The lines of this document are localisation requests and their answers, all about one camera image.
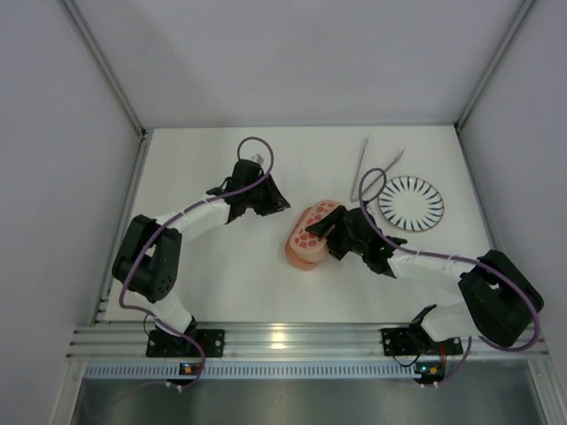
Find pink box lid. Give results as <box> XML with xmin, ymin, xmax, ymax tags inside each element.
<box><xmin>284</xmin><ymin>207</ymin><xmax>315</xmax><ymax>271</ymax></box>
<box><xmin>287</xmin><ymin>199</ymin><xmax>345</xmax><ymax>260</ymax></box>

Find pink lunch box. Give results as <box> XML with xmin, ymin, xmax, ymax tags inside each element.
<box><xmin>286</xmin><ymin>199</ymin><xmax>343</xmax><ymax>263</ymax></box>
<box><xmin>285</xmin><ymin>246</ymin><xmax>318</xmax><ymax>271</ymax></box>

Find metal tongs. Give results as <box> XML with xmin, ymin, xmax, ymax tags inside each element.
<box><xmin>349</xmin><ymin>135</ymin><xmax>405</xmax><ymax>203</ymax></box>

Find striped round plate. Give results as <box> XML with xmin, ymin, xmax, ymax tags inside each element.
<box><xmin>377</xmin><ymin>176</ymin><xmax>445</xmax><ymax>232</ymax></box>

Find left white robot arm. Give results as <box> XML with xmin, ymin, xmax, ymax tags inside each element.
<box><xmin>112</xmin><ymin>159</ymin><xmax>291</xmax><ymax>339</ymax></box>

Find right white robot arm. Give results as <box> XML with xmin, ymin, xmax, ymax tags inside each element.
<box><xmin>306</xmin><ymin>206</ymin><xmax>544</xmax><ymax>352</ymax></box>

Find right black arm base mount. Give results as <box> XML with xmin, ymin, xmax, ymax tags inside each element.
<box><xmin>380</xmin><ymin>327</ymin><xmax>464</xmax><ymax>357</ymax></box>

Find grey slotted cable duct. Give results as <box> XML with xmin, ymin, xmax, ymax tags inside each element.
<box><xmin>83</xmin><ymin>359</ymin><xmax>424</xmax><ymax>381</ymax></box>

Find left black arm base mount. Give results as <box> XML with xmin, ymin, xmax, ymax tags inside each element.
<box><xmin>145</xmin><ymin>328</ymin><xmax>225</xmax><ymax>358</ymax></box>

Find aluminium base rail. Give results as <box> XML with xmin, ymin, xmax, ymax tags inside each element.
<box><xmin>66</xmin><ymin>321</ymin><xmax>548</xmax><ymax>360</ymax></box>

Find left aluminium frame post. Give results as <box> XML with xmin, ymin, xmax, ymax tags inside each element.
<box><xmin>57</xmin><ymin>0</ymin><xmax>147</xmax><ymax>140</ymax></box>

